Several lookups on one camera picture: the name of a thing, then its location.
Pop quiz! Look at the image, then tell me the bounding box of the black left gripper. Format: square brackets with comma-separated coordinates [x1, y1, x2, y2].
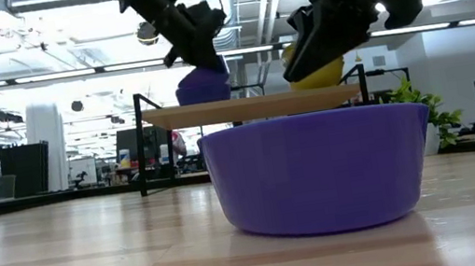
[156, 0, 235, 81]

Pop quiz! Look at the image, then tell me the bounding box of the blue plastic bowl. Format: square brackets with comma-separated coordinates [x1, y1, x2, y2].
[175, 62, 231, 91]
[175, 79, 234, 108]
[195, 94, 446, 253]

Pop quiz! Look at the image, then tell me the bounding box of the wooden shelf with black legs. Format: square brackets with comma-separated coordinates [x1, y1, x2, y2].
[125, 60, 380, 199]

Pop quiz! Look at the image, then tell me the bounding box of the white bottle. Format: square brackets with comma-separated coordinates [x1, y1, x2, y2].
[118, 147, 133, 169]
[158, 143, 172, 164]

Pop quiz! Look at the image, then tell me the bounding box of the small potted green plant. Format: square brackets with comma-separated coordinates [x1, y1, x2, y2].
[383, 70, 470, 162]

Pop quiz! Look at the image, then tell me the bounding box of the black cabinet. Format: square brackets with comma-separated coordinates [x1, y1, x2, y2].
[0, 139, 57, 201]

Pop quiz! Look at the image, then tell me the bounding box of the black ceiling dome camera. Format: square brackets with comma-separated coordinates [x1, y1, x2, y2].
[134, 20, 161, 49]

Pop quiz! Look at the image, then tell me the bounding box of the black aluminium table frame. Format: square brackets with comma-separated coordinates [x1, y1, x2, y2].
[230, 59, 413, 128]

